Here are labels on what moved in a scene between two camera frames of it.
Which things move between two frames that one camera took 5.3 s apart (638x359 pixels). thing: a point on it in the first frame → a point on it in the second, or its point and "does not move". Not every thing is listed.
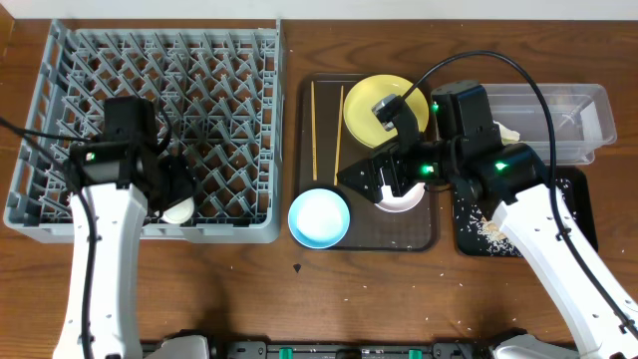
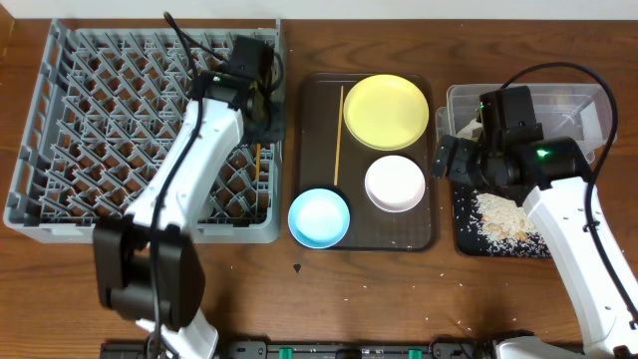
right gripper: x=391 y=162 → x=460 y=153
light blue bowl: x=318 y=218 does not move
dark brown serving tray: x=328 y=148 does not move
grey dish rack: x=218 y=85 does not move
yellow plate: x=358 y=112 does not move
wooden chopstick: x=338 y=134 does not move
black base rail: x=350 y=349 does not move
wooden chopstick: x=314 y=130 → x=258 y=153
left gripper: x=175 y=181 → x=269 y=128
